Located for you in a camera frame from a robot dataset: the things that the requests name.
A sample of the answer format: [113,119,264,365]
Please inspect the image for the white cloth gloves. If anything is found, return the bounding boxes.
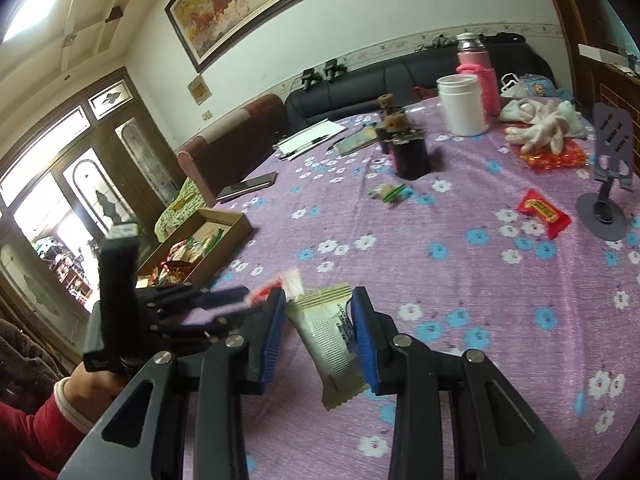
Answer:
[499,97,588,156]

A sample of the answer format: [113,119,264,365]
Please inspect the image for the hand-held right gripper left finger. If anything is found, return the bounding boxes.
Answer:
[57,287,287,480]

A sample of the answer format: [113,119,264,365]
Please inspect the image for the pink sleeved thermos bottle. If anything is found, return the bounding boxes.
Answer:
[455,32,502,117]

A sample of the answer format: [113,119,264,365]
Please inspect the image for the framed horse painting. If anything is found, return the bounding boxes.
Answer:
[164,0,373,75]

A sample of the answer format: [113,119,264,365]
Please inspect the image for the brown upholstered chair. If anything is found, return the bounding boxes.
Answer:
[176,92,288,208]

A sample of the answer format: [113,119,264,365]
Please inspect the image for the pile of snack packets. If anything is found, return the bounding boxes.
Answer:
[147,225,226,286]

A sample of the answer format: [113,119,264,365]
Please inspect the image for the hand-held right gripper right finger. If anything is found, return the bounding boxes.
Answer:
[350,286,583,480]

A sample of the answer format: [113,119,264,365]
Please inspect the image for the black phone stand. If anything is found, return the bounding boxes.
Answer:
[575,102,637,236]

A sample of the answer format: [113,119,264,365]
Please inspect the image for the small green wrapped candy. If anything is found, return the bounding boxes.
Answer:
[368,183,407,204]

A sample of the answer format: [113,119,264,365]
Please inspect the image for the brown fuzzy cloth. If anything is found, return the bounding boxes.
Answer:
[0,317,71,413]

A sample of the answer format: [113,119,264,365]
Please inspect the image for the white flat box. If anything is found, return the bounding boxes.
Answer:
[577,42,626,63]

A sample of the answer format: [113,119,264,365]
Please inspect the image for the flat red gold packet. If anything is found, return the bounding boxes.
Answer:
[510,137,591,173]

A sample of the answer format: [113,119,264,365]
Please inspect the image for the white plastic jar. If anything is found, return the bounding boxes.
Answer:
[436,74,490,137]

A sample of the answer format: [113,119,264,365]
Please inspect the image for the red white snack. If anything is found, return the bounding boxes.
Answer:
[245,267,305,306]

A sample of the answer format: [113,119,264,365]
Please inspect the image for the clear plastic bag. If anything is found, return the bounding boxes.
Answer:
[500,72,571,101]

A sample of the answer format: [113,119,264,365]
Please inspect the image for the wooden glass cabinet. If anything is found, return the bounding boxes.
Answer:
[537,0,640,181]

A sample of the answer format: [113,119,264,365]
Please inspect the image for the purple floral tablecloth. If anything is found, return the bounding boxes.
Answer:
[182,95,640,480]

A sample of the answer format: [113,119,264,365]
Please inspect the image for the person's left forearm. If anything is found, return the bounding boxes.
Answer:
[0,377,96,480]

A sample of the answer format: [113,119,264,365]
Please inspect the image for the pale white snack packet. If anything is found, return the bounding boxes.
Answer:
[285,282,371,411]

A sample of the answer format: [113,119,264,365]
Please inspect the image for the green floral cushion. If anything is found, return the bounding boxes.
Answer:
[154,176,211,241]

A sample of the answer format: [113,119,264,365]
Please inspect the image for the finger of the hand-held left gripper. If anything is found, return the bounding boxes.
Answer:
[150,285,250,313]
[155,307,261,346]

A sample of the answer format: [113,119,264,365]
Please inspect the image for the black cloth bundle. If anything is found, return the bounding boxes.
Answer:
[482,31,526,46]

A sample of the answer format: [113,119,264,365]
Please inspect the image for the smartphone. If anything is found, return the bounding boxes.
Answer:
[215,171,278,203]

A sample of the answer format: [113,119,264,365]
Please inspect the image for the person's left hand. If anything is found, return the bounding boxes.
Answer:
[65,362,133,433]

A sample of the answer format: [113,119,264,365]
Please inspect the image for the cardboard box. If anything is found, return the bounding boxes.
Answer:
[135,207,253,291]

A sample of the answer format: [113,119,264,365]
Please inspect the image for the black leather sofa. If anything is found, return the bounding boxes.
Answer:
[284,32,556,121]

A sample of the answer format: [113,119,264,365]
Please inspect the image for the red snack packet yellow label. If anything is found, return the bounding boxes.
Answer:
[516,189,572,240]

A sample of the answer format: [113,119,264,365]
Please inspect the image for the thin booklet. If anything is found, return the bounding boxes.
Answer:
[332,126,378,157]

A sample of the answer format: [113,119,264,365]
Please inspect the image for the white notepad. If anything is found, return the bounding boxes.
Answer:
[272,120,347,161]

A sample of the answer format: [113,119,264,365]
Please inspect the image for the wooden glass door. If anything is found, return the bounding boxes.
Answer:
[0,67,186,361]

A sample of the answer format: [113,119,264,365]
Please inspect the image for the small yellow wall plaque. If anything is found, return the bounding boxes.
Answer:
[186,74,210,106]

